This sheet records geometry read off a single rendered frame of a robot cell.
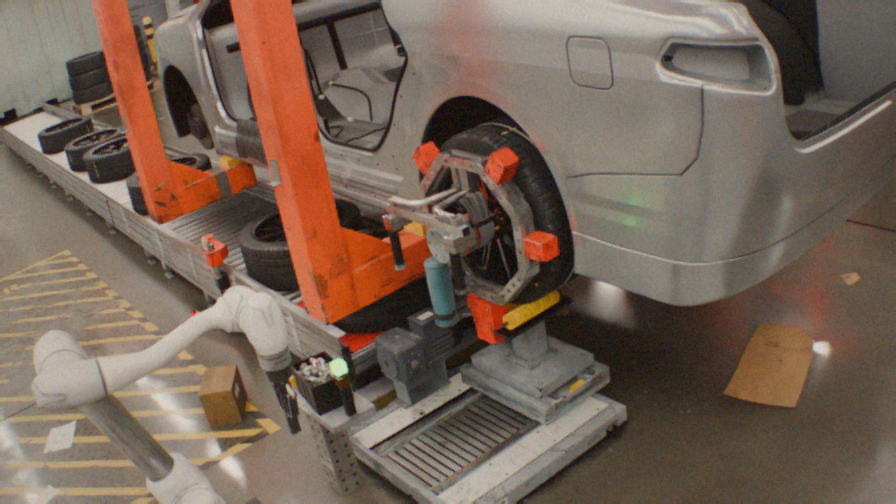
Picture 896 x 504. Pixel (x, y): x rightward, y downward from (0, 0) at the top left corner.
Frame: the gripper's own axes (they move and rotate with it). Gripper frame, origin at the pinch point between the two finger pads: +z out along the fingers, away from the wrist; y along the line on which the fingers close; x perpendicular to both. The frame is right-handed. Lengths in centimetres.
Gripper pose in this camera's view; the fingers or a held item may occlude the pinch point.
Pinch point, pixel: (293, 422)
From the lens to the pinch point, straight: 240.6
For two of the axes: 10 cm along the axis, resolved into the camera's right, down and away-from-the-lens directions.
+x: 7.8, -3.6, 5.1
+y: 6.1, 2.7, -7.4
